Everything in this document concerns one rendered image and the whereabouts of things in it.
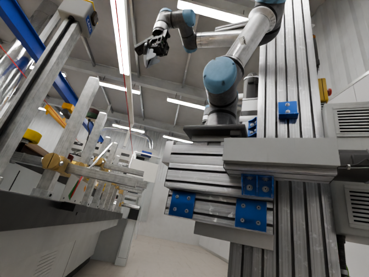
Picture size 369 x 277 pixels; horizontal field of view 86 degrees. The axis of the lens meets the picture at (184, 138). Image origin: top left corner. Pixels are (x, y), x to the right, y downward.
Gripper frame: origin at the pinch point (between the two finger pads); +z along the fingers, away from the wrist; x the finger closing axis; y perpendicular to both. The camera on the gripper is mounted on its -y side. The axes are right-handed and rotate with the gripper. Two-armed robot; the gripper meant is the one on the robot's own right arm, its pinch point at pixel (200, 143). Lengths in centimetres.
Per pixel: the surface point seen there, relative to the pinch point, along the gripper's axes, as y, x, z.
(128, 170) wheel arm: -28, -41, 37
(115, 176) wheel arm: 1, -82, 50
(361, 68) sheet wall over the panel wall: 159, 119, -165
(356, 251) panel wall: 135, 159, 53
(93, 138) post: -26, -75, 32
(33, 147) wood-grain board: -39, -90, 43
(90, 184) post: -40, -54, 50
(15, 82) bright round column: -432, 19, -141
